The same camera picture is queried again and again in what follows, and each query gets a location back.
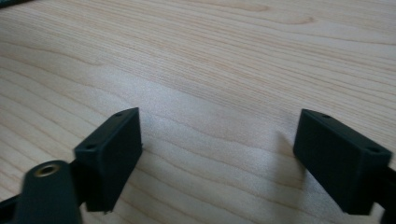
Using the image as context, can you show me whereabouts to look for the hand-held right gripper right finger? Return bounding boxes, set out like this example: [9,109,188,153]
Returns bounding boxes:
[292,108,393,217]

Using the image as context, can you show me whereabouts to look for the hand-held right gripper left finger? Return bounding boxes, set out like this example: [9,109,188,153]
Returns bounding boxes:
[73,106,144,215]

